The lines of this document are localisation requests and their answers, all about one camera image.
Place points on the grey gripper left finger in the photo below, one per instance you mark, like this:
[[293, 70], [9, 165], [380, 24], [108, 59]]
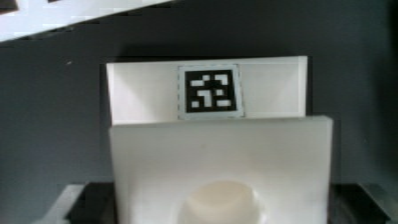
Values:
[[83, 205]]

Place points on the white lamp base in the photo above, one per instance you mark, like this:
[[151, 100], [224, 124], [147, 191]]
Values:
[[220, 152]]

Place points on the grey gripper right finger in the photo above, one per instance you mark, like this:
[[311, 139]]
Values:
[[360, 205]]

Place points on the white L-shaped fence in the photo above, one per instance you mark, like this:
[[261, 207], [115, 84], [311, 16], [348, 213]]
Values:
[[32, 16]]

